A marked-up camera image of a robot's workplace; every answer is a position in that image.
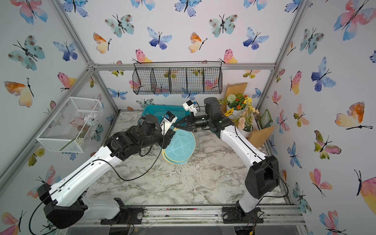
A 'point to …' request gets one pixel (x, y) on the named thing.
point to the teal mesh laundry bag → (181, 147)
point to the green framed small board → (266, 120)
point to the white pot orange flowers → (236, 106)
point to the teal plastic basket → (158, 111)
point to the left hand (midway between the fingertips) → (174, 131)
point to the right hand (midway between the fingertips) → (176, 125)
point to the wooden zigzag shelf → (258, 135)
